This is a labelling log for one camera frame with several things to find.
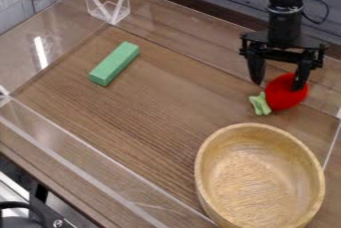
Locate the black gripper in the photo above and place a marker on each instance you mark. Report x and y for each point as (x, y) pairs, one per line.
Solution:
(304, 51)

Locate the red plush strawberry toy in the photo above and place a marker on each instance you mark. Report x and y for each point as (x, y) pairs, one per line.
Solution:
(278, 97)

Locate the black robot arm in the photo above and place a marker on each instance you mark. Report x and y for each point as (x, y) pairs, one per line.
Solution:
(285, 20)

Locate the wooden bowl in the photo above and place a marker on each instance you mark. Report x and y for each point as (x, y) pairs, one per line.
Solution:
(258, 178)

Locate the green rectangular block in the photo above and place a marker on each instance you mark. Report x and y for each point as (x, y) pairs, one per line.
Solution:
(115, 62)

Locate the clear acrylic tray enclosure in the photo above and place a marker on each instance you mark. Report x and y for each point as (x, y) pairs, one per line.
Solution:
(113, 147)

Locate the clear acrylic corner bracket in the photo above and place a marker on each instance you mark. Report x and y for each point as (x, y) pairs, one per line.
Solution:
(109, 11)

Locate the black metal table frame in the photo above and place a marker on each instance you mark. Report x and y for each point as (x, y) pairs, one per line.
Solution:
(28, 205)

